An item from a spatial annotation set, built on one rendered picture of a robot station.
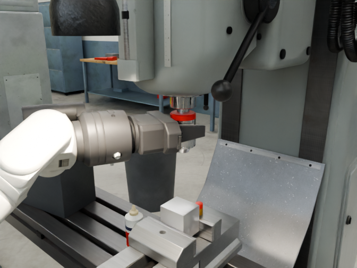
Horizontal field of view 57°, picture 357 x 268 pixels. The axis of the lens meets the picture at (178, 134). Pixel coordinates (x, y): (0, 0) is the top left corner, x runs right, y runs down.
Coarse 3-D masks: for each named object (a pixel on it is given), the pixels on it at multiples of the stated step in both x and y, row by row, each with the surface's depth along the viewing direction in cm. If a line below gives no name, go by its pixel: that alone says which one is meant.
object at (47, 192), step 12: (72, 168) 86; (84, 168) 90; (36, 180) 89; (48, 180) 86; (60, 180) 84; (72, 180) 87; (84, 180) 91; (36, 192) 90; (48, 192) 87; (60, 192) 85; (72, 192) 88; (84, 192) 92; (36, 204) 92; (48, 204) 89; (60, 204) 86; (72, 204) 88; (84, 204) 93; (60, 216) 88
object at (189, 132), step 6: (180, 126) 56; (186, 126) 57; (192, 126) 57; (198, 126) 58; (204, 126) 58; (186, 132) 57; (192, 132) 57; (198, 132) 58; (204, 132) 58; (186, 138) 57; (192, 138) 58
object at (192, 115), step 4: (172, 112) 59; (176, 112) 59; (192, 112) 59; (172, 116) 58; (176, 116) 57; (180, 116) 57; (184, 116) 57; (188, 116) 57; (192, 116) 58; (176, 120) 58; (180, 120) 57; (184, 120) 57; (188, 120) 57
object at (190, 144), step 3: (192, 120) 58; (195, 120) 59; (180, 123) 58; (183, 123) 57; (186, 123) 58; (189, 123) 58; (192, 123) 58; (195, 123) 59; (186, 141) 59; (189, 141) 59; (192, 141) 59; (183, 144) 59; (186, 144) 59; (189, 144) 59; (192, 144) 59; (183, 147) 59; (186, 147) 59; (189, 147) 59; (192, 147) 60
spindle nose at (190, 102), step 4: (172, 100) 57; (176, 100) 56; (180, 100) 56; (184, 100) 56; (188, 100) 56; (192, 100) 57; (196, 100) 58; (172, 104) 57; (176, 104) 57; (180, 104) 56; (184, 104) 56; (188, 104) 57; (192, 104) 57; (196, 104) 58; (176, 108) 57; (180, 108) 57; (184, 108) 57; (188, 108) 57
